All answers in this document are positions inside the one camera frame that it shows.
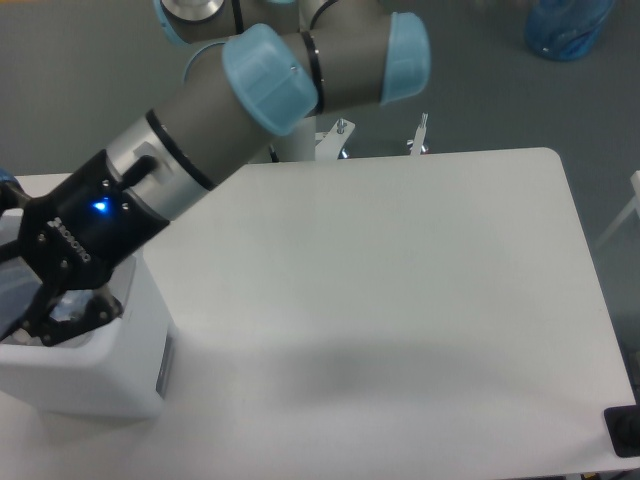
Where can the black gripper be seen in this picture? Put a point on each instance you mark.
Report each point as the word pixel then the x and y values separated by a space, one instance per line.
pixel 93 222

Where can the clear plastic water bottle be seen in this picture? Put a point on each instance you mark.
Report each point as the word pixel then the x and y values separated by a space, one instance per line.
pixel 19 285

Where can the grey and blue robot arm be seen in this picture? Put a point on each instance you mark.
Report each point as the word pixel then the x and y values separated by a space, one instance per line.
pixel 264 66

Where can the white trash can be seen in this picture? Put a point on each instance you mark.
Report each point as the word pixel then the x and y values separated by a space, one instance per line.
pixel 119 370

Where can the blue bottle behind bin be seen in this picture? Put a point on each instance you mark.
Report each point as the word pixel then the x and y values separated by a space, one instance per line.
pixel 6 177

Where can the large blue water jug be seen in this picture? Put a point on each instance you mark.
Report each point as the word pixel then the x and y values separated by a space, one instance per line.
pixel 565 30

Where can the black device at table edge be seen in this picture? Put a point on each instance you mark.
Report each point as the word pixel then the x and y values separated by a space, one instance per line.
pixel 623 426

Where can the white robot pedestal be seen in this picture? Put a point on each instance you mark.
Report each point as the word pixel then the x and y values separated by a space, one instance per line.
pixel 295 147

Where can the white pedestal base bracket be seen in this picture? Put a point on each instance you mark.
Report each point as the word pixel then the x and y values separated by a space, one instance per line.
pixel 334 144

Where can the white frame at right edge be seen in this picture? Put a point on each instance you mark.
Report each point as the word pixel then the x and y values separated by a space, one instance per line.
pixel 630 209

